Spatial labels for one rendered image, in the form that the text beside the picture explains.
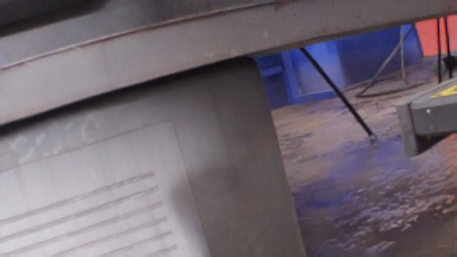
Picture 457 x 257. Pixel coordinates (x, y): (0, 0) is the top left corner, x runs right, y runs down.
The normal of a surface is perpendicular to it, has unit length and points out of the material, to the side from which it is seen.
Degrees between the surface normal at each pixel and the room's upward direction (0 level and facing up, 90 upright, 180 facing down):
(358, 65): 90
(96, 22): 90
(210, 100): 90
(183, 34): 90
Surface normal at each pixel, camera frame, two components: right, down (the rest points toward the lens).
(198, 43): 0.55, -0.07
